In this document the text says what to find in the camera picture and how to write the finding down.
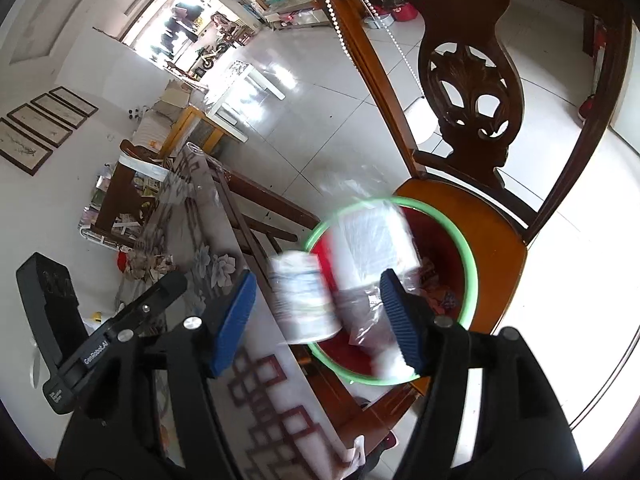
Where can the white coffee table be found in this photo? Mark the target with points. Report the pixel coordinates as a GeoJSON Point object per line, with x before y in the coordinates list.
{"type": "Point", "coordinates": [240, 80]}

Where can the white milk carton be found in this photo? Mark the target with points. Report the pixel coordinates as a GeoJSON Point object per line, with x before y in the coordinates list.
{"type": "Point", "coordinates": [305, 300]}

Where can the red bag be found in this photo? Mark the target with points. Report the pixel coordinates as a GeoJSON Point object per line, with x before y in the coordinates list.
{"type": "Point", "coordinates": [122, 262]}

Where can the yellow tape roll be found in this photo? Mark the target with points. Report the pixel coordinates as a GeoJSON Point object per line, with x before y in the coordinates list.
{"type": "Point", "coordinates": [95, 317]}

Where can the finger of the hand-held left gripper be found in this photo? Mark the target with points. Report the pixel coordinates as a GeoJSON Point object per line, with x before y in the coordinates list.
{"type": "Point", "coordinates": [160, 295]}

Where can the child bicycle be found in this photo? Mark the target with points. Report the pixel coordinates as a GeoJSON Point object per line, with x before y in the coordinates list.
{"type": "Point", "coordinates": [210, 57]}

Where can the red bin with green rim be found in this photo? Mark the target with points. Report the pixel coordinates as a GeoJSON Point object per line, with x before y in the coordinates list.
{"type": "Point", "coordinates": [450, 270]}

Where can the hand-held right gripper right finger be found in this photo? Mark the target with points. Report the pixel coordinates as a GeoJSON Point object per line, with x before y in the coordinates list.
{"type": "Point", "coordinates": [400, 320]}

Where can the framed wall picture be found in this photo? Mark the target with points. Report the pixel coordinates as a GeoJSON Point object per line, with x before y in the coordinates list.
{"type": "Point", "coordinates": [22, 145]}
{"type": "Point", "coordinates": [75, 101]}
{"type": "Point", "coordinates": [62, 109]}
{"type": "Point", "coordinates": [42, 125]}

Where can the cardboard box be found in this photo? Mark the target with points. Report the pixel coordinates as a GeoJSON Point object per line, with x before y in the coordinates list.
{"type": "Point", "coordinates": [180, 95]}

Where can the carved wooden chair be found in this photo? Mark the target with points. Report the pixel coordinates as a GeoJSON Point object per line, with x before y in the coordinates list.
{"type": "Point", "coordinates": [480, 210]}

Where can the clear plastic bag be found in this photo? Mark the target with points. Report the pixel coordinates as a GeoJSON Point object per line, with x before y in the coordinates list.
{"type": "Point", "coordinates": [370, 245]}

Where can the wooden side table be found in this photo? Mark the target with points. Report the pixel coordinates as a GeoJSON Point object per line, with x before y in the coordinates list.
{"type": "Point", "coordinates": [160, 130]}

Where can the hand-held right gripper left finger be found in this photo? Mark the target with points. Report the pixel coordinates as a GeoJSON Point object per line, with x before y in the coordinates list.
{"type": "Point", "coordinates": [235, 310]}

